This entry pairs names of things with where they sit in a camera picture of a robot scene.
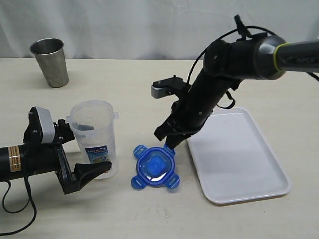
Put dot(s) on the clear plastic container with label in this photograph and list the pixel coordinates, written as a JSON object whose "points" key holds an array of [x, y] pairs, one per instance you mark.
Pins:
{"points": [[92, 123]]}

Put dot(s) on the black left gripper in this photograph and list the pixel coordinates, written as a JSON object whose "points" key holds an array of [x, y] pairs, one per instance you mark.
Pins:
{"points": [[43, 158]]}

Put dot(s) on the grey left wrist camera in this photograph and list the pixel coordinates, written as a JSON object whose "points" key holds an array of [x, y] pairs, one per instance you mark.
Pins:
{"points": [[47, 126]]}

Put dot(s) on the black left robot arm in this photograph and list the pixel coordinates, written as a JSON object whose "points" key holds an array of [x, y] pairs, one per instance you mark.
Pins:
{"points": [[12, 163]]}

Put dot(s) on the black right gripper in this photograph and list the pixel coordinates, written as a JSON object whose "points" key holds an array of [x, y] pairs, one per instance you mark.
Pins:
{"points": [[185, 120]]}

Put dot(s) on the stainless steel cup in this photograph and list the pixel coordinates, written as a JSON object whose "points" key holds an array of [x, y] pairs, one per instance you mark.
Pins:
{"points": [[49, 54]]}

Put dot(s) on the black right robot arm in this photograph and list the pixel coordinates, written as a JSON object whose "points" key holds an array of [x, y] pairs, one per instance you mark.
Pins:
{"points": [[225, 66]]}

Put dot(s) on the white rectangular tray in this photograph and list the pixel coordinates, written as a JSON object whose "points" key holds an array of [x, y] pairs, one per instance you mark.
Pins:
{"points": [[234, 162]]}

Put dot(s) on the white backdrop curtain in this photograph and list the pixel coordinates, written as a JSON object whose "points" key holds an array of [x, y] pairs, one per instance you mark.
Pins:
{"points": [[145, 29]]}

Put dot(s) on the blue plastic lid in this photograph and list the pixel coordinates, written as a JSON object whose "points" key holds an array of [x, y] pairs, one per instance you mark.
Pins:
{"points": [[155, 167]]}

